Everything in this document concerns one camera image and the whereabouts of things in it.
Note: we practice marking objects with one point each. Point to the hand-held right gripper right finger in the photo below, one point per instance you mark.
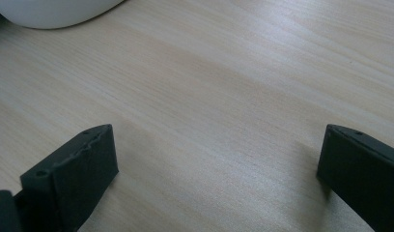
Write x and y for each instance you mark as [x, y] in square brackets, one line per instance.
[362, 174]

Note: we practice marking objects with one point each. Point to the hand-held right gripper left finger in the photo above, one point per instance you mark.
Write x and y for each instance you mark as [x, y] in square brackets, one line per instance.
[72, 180]

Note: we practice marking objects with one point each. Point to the white bowl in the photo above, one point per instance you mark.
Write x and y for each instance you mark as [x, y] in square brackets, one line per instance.
[50, 13]

